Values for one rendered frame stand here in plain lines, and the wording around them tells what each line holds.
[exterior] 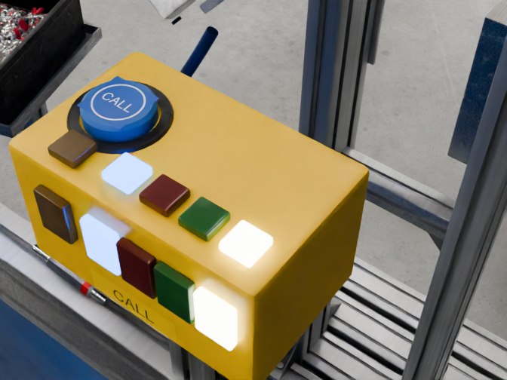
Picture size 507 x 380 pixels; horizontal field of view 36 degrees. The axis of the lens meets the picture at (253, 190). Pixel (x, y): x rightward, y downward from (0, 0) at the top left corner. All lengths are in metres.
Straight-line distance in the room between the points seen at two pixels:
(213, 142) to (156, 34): 1.90
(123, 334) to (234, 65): 1.64
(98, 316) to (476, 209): 0.53
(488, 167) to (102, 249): 0.62
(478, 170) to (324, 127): 0.21
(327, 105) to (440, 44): 1.35
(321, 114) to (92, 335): 0.50
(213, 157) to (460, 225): 0.64
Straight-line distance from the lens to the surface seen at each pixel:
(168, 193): 0.37
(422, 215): 1.06
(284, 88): 2.10
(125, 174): 0.38
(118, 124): 0.40
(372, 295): 1.57
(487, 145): 0.90
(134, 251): 0.38
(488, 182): 0.94
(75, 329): 0.63
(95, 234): 0.39
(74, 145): 0.40
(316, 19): 0.93
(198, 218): 0.36
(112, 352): 0.61
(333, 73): 0.96
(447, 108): 2.11
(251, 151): 0.40
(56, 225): 0.42
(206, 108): 0.42
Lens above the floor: 1.35
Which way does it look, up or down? 47 degrees down
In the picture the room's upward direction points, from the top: 1 degrees clockwise
